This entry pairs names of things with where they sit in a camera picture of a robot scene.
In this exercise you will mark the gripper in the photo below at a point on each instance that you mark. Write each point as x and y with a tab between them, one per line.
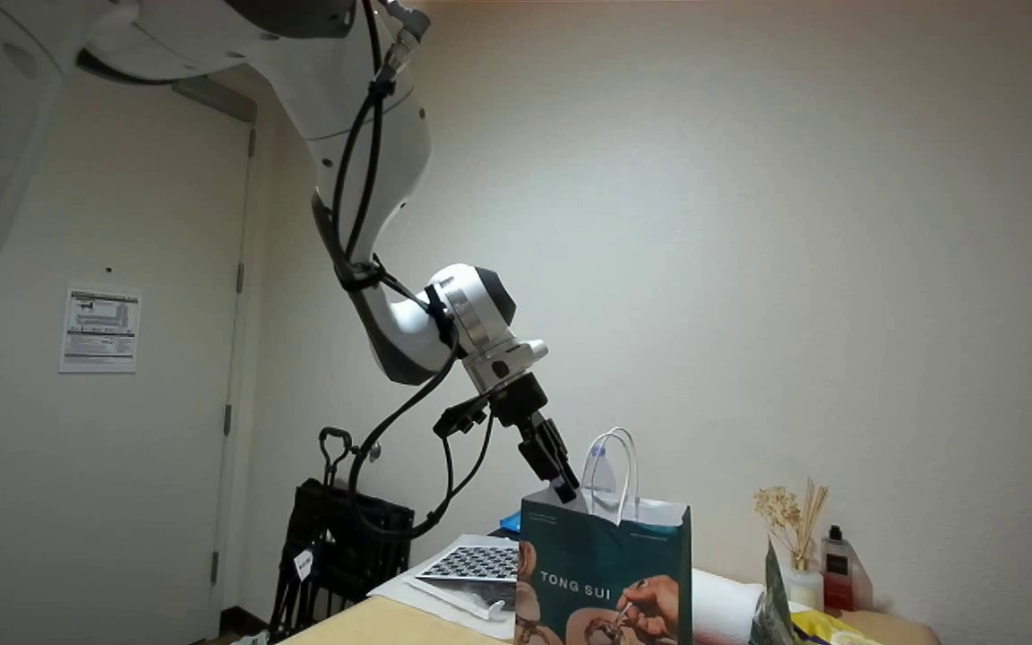
520	399

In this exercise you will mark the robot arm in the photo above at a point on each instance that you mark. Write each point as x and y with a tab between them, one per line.
364	107

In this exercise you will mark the clear plastic bottle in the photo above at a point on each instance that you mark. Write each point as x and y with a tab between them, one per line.
597	470

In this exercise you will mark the blue object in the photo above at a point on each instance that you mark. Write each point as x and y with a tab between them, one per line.
511	522

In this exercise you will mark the checkerboard calibration board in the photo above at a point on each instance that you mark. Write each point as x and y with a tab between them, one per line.
473	563

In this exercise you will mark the black folded cart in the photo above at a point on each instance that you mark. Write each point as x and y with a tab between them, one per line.
337	555

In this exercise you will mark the white folded towel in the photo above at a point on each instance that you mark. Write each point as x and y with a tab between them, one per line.
724	609

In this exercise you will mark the dark green packet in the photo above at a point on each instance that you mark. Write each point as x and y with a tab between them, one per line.
773	609

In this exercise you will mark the reed diffuser with dried flowers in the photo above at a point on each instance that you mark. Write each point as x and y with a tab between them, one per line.
801	573

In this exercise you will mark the red perfume bottle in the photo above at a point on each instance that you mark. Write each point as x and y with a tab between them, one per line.
843	573

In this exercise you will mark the yellow packet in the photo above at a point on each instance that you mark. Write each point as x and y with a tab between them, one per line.
829	629

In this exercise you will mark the white door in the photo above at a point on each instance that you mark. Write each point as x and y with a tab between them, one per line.
122	502

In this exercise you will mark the printed notice sheet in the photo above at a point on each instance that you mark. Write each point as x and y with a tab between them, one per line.
100	330

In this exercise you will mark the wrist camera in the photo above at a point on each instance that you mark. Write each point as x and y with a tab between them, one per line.
460	417

